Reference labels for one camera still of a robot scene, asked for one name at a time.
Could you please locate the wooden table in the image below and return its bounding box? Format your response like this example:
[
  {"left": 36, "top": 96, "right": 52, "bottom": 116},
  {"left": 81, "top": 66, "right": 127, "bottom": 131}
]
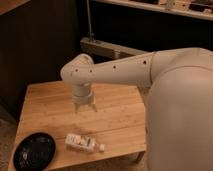
[{"left": 15, "top": 81, "right": 146, "bottom": 170}]

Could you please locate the wooden shelf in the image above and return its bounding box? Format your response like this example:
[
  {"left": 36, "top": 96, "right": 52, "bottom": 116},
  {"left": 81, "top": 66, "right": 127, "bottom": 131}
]
[{"left": 93, "top": 0, "right": 213, "bottom": 21}]

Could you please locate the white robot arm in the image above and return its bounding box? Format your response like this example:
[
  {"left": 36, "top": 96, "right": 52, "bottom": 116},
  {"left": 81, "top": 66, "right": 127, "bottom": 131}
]
[{"left": 60, "top": 48, "right": 213, "bottom": 171}]

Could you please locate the long wooden beam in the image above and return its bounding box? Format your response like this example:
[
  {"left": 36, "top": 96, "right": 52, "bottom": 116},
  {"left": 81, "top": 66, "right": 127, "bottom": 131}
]
[{"left": 80, "top": 37, "right": 144, "bottom": 59}]

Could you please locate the black ceramic bowl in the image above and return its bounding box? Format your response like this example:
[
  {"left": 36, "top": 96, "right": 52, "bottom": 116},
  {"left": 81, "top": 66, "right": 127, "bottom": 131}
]
[{"left": 13, "top": 132, "right": 56, "bottom": 171}]

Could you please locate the metal pole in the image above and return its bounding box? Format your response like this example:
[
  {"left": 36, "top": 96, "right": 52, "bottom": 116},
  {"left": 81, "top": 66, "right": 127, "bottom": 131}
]
[{"left": 86, "top": 0, "right": 94, "bottom": 41}]

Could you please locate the clear plastic bottle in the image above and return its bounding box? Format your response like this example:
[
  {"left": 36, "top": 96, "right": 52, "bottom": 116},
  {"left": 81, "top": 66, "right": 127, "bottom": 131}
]
[{"left": 65, "top": 133, "right": 105, "bottom": 153}]

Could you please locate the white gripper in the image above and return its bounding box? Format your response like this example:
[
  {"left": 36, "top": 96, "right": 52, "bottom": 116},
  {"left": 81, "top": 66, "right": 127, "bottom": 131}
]
[{"left": 72, "top": 91, "right": 97, "bottom": 113}]

